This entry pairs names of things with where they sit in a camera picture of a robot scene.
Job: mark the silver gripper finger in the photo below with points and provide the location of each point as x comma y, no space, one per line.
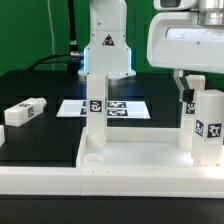
185,86

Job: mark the white L-shaped fence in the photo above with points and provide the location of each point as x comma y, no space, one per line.
158,182

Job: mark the white desk top tray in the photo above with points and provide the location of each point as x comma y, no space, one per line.
135,147

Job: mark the white block left edge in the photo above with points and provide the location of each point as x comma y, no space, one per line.
2,135

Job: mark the white marker sheet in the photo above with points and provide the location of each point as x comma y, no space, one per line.
115,109

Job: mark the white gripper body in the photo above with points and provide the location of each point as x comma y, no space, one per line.
177,41

